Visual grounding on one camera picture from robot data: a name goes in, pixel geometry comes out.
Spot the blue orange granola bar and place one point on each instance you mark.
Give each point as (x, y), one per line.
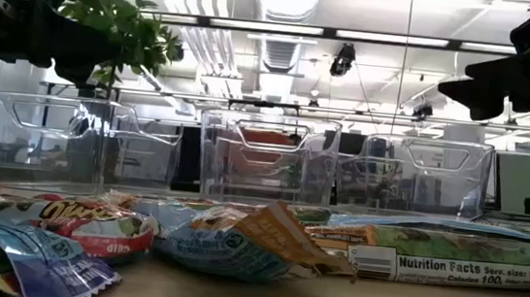
(236, 248)

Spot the blue and red granola bar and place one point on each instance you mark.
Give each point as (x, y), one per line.
(161, 211)

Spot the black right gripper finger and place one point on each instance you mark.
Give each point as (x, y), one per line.
(501, 73)
(479, 98)

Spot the orange red seat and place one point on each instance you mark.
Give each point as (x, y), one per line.
(266, 139)

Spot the blue purple granola bar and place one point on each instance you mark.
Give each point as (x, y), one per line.
(54, 265)

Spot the green leafy plant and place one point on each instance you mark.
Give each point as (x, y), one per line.
(120, 32)

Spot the red and white snack bag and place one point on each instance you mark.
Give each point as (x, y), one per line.
(105, 235)

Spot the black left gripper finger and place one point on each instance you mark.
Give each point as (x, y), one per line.
(77, 71)
(89, 46)

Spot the clear plastic bin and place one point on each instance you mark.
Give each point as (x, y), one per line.
(210, 163)
(478, 188)
(1, 152)

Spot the thin black background rail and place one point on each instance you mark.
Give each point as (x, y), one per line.
(262, 104)

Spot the black monitor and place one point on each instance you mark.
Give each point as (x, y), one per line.
(350, 144)

